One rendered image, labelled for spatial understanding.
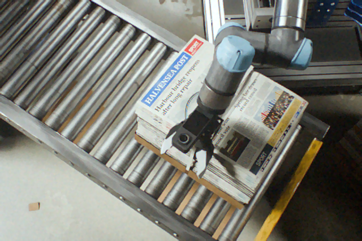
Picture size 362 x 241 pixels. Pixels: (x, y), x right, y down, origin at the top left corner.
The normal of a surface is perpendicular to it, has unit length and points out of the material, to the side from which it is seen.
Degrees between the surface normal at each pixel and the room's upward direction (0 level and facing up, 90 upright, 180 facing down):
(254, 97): 9
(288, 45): 16
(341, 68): 0
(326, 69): 0
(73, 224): 0
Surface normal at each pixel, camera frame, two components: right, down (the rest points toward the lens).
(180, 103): 0.11, -0.47
